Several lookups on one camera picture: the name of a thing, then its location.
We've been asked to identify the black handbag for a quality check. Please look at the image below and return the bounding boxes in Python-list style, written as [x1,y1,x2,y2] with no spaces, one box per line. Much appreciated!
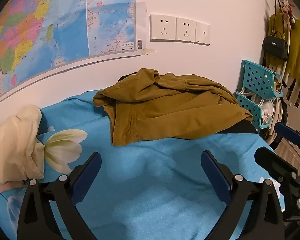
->
[262,31,290,61]

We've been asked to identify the black garment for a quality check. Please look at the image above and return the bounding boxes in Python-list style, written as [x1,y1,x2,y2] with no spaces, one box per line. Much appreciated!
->
[117,74,258,139]

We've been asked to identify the cream garment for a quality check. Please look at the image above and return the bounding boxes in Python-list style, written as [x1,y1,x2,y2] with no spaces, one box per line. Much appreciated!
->
[0,105,45,184]

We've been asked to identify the blue printed bed sheet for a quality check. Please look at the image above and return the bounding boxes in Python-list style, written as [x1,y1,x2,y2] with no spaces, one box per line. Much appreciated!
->
[0,90,285,240]

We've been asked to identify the teal perforated plastic basket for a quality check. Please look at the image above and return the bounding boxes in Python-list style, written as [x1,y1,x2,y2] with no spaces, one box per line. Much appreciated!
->
[234,92,263,129]
[241,59,283,97]

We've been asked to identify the beige striped hanging garment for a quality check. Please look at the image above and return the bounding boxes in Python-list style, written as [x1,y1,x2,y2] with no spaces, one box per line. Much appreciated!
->
[262,57,300,108]

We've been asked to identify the yellow-green hanging cardigan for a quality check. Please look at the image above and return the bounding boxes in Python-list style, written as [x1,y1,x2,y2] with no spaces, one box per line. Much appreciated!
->
[268,12,300,100]

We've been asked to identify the white wall socket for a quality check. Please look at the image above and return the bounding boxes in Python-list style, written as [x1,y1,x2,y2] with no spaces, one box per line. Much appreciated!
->
[149,14,177,41]
[175,17,197,43]

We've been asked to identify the olive brown jacket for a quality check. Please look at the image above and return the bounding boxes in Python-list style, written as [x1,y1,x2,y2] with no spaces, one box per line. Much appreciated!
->
[93,68,253,146]

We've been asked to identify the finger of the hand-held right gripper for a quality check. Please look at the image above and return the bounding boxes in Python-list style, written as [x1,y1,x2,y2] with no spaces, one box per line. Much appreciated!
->
[254,146,300,188]
[274,122,300,147]

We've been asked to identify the white plastic bag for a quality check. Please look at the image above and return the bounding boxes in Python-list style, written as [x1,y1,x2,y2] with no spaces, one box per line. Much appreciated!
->
[261,100,275,126]

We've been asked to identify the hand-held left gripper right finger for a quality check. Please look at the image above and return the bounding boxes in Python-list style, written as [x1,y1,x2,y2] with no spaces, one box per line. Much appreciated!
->
[201,150,285,240]

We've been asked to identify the pink garment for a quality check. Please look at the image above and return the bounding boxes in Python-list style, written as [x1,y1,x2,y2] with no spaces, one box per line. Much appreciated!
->
[0,181,25,194]

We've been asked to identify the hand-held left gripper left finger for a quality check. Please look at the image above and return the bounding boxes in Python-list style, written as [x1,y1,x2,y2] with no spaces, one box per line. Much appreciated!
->
[17,151,102,240]

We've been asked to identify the colourful wall map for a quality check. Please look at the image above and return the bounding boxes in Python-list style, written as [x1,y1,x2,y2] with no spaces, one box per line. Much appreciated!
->
[0,0,158,109]

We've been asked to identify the pink hanging scarf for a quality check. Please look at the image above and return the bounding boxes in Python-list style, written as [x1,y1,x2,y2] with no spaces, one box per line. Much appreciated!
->
[279,1,297,30]

